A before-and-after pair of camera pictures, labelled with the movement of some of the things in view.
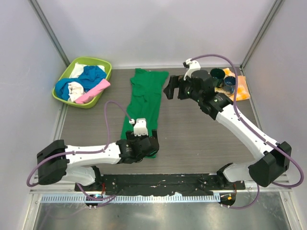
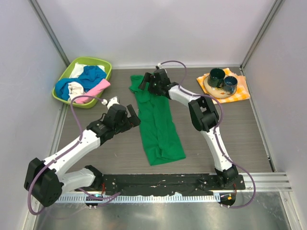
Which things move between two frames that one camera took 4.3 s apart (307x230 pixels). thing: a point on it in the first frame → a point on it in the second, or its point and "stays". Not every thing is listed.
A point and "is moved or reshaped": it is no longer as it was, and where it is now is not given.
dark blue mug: (229, 84) stays
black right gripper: (176, 82) → (148, 78)
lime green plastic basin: (82, 61) → (91, 101)
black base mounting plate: (161, 184) stays
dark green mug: (219, 74) stays
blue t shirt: (90, 75) stays
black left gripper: (133, 138) → (133, 120)
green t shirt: (144, 100) is moved or reshaped
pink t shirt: (93, 92) stays
